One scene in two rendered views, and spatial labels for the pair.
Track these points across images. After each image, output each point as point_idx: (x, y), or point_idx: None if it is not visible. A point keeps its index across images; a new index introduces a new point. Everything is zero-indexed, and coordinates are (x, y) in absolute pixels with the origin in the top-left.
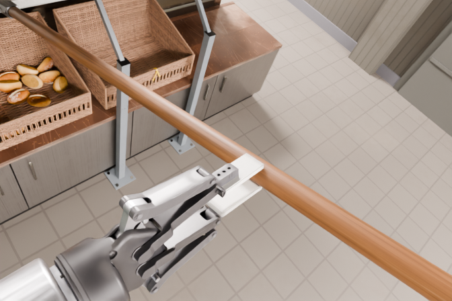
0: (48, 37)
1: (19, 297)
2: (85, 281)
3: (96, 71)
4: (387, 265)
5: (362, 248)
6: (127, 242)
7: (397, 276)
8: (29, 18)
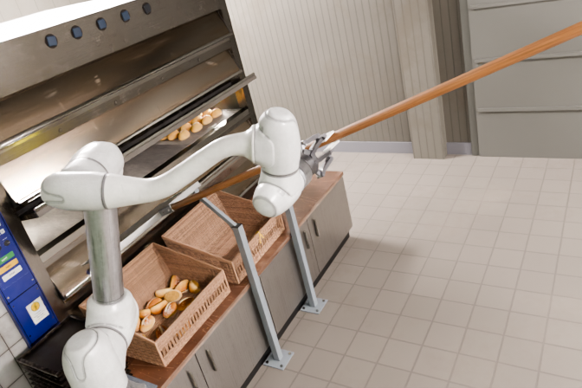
0: (211, 190)
1: None
2: (300, 157)
3: (249, 173)
4: (376, 118)
5: (369, 121)
6: (305, 151)
7: (379, 118)
8: (190, 196)
